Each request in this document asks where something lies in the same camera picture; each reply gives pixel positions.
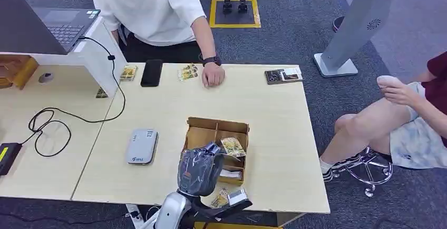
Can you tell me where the seated person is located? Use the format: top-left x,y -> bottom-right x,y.
319,50 -> 447,183

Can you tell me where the yellow card pack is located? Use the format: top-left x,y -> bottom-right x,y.
119,65 -> 139,82

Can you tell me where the person's left hand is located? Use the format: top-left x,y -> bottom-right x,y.
201,62 -> 226,89

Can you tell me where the brown wooden box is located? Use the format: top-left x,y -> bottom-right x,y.
0,54 -> 40,91

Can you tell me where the yellow printed cards pile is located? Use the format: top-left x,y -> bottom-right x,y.
177,63 -> 199,82

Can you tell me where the black power cable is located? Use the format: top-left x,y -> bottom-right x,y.
21,36 -> 127,158

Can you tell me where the black smartphone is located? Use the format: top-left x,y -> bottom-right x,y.
140,59 -> 164,88

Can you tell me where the grey flat card reader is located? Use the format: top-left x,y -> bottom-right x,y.
125,128 -> 160,166

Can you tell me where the white power strip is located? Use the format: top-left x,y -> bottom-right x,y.
125,204 -> 144,229

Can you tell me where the black power adapter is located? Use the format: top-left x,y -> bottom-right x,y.
0,142 -> 24,177

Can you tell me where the grey laptop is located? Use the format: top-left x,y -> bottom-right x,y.
0,0 -> 102,56

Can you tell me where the yellow floor tape square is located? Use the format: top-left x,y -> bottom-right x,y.
209,0 -> 262,29

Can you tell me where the seated person's hand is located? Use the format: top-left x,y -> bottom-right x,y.
380,77 -> 422,109

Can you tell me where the grey floor stand column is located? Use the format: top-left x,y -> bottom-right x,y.
313,0 -> 399,79

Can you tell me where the yellow printed card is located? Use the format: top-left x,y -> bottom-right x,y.
220,137 -> 247,158
210,187 -> 230,209

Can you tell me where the dark card packs stack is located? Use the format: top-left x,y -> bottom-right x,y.
264,66 -> 304,85

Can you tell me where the white card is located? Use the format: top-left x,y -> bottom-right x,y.
219,169 -> 242,180

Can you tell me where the dark round floor object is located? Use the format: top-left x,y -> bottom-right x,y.
332,15 -> 345,33

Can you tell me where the black and white shoe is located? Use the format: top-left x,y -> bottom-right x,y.
321,153 -> 363,183

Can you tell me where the wooden card box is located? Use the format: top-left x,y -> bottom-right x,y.
181,116 -> 250,187

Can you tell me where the white laptop stand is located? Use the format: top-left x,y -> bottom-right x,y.
0,16 -> 128,99

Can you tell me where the pale phone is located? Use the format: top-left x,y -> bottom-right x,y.
376,75 -> 403,89

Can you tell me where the black wristwatch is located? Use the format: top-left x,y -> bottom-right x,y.
199,54 -> 223,68

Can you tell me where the chrome stool base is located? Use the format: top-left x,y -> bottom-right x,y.
331,146 -> 394,199

